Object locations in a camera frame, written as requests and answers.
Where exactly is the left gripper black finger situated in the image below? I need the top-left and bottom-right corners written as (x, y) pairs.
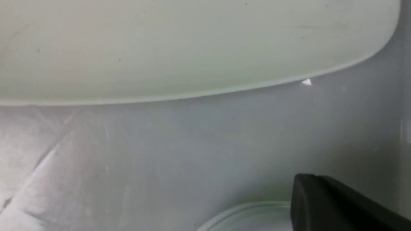
top-left (291, 174), bottom-right (411, 231)

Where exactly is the large white plastic bin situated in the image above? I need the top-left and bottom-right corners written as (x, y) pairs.
top-left (1, 0), bottom-right (410, 231)

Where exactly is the small white dish in bin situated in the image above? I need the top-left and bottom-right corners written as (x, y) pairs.
top-left (197, 201), bottom-right (292, 231)

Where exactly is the white square plate in bin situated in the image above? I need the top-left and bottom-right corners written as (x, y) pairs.
top-left (0, 0), bottom-right (402, 106)

